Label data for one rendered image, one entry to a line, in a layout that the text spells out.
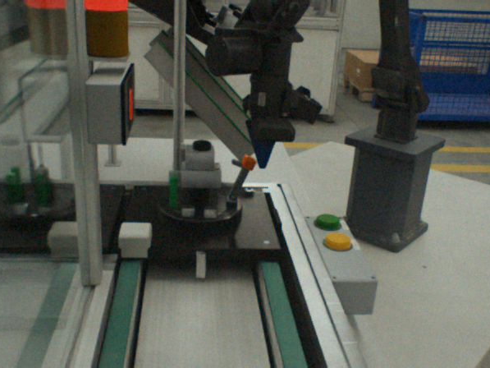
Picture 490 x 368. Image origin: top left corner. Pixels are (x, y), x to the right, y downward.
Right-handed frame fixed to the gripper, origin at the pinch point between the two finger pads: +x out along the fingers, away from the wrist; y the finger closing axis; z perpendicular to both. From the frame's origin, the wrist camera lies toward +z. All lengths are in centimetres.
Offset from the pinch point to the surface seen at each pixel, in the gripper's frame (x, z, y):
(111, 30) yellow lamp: -19.9, -21.0, -21.5
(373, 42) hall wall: 94, 290, 856
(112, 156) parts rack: 21, -31, 52
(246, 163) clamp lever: 2.3, -2.7, -1.1
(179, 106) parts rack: -1.2, -13.9, 19.5
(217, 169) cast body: 3.4, -7.3, -1.5
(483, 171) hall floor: 106, 204, 286
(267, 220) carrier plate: 11.8, 1.4, -2.3
